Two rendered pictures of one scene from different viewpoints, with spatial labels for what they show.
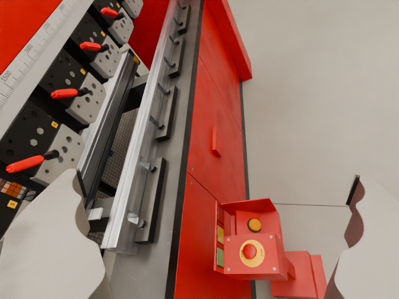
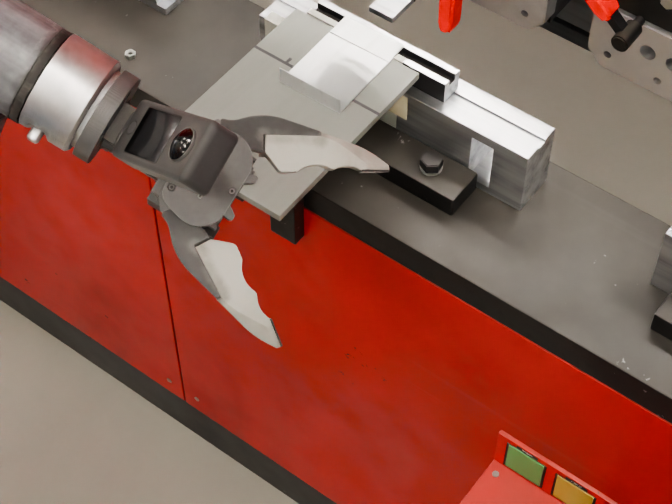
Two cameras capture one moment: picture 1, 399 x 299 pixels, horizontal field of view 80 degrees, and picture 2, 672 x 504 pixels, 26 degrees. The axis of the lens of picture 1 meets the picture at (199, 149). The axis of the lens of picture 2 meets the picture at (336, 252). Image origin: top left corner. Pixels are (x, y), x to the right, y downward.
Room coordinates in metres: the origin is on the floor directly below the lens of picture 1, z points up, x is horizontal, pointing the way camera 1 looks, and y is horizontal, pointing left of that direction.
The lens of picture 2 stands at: (0.10, -0.62, 2.23)
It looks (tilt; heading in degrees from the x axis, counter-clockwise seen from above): 53 degrees down; 92
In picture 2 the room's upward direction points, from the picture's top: straight up
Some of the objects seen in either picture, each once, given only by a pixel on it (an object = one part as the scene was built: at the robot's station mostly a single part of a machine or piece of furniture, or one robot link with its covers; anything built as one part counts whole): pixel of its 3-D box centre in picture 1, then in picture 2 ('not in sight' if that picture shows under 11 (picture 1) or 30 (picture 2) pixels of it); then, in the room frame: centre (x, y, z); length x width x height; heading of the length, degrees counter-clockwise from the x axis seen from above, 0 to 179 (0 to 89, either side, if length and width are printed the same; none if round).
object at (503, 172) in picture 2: not in sight; (400, 96); (0.14, 0.59, 0.92); 0.39 x 0.06 x 0.10; 145
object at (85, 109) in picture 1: (68, 92); not in sight; (0.73, 0.18, 1.26); 0.15 x 0.09 x 0.17; 145
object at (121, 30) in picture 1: (107, 19); not in sight; (1.06, -0.05, 1.26); 0.15 x 0.09 x 0.17; 145
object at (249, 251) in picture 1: (250, 252); not in sight; (0.24, 0.08, 0.79); 0.04 x 0.04 x 0.04
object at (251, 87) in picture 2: not in sight; (288, 108); (0.01, 0.50, 1.00); 0.26 x 0.18 x 0.01; 55
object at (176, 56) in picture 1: (177, 57); not in sight; (1.21, -0.23, 0.89); 0.30 x 0.05 x 0.03; 145
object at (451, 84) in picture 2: not in sight; (381, 49); (0.12, 0.61, 0.99); 0.20 x 0.03 x 0.03; 145
